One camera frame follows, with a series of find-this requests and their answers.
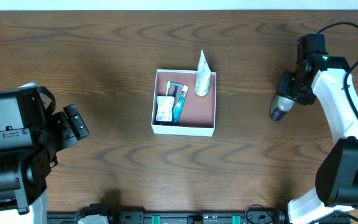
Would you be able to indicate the clear spray bottle dark liquid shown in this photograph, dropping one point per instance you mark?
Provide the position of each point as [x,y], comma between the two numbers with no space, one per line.
[279,107]

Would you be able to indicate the green and white toothbrush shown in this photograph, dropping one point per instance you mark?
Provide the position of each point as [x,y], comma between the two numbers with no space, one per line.
[168,86]

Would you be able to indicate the green and white packet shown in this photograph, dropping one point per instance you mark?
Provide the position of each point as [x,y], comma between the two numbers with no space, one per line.
[165,108]

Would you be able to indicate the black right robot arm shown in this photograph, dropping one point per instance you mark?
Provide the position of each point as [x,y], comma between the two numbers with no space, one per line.
[325,78]

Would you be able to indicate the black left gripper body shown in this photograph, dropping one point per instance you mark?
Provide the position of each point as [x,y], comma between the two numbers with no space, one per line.
[66,130]

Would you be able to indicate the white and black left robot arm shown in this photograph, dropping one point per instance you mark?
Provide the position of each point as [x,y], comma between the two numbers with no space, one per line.
[31,134]

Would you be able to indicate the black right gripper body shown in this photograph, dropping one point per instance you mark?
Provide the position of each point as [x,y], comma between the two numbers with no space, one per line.
[295,94]

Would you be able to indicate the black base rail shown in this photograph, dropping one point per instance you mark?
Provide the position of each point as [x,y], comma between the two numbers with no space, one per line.
[101,213]

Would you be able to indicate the white cream tube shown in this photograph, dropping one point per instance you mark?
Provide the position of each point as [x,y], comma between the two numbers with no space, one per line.
[203,77]

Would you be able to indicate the teal toothpaste tube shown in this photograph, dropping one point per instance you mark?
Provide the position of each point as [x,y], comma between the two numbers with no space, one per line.
[179,105]

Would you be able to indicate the white box with red interior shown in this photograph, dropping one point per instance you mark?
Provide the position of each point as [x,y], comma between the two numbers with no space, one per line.
[198,116]

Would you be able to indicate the blue disposable razor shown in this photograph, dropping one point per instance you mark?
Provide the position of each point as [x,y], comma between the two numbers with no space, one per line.
[176,87]

